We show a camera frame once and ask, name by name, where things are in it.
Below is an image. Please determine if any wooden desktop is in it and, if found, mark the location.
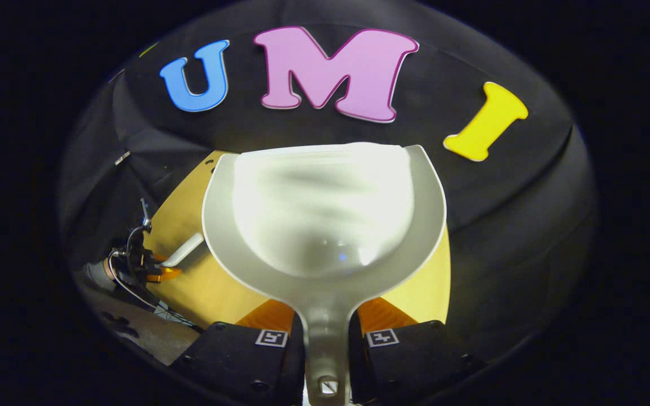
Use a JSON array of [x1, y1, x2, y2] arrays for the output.
[[143, 149, 451, 342]]

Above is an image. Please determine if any small white broom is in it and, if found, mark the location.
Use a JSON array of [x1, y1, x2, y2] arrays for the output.
[[160, 232, 205, 268]]

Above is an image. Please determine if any white plastic dustpan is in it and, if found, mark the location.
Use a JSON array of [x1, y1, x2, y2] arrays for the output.
[[201, 142, 448, 406]]

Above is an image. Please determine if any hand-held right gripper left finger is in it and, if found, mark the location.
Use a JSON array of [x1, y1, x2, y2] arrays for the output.
[[169, 299, 306, 405]]

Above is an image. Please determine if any black and white cable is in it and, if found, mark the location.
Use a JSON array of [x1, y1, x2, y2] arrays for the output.
[[107, 248, 204, 333]]

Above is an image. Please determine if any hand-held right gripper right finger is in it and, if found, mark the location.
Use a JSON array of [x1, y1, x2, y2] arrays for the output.
[[349, 298, 486, 404]]

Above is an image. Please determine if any black backdrop cloth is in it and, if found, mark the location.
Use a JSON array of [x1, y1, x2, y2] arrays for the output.
[[57, 0, 599, 367]]

